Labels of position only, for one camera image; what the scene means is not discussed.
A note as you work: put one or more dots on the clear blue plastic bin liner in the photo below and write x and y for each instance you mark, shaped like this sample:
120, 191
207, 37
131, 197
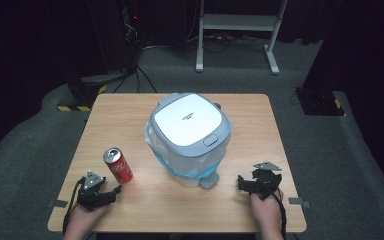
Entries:
162, 154

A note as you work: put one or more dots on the grey table edge tab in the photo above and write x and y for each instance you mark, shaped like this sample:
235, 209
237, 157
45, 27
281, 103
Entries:
298, 201
57, 203

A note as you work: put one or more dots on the dark curtain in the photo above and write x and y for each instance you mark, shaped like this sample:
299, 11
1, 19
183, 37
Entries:
30, 50
366, 50

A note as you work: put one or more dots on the black striped stand base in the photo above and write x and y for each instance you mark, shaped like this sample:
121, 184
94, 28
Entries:
320, 103
86, 88

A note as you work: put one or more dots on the white grey pedal trash can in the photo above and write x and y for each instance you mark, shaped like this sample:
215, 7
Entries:
188, 120

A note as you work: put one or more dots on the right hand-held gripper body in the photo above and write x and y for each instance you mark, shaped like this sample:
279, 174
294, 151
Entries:
266, 181

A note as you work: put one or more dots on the white metal stand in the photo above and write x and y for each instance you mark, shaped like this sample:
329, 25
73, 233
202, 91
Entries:
240, 22

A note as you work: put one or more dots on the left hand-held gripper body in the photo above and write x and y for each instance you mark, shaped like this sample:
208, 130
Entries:
91, 195

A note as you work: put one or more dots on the red soda can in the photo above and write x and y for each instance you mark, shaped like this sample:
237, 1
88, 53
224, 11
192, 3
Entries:
119, 167

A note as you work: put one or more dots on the person's left hand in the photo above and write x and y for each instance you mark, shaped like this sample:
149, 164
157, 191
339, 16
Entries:
86, 216

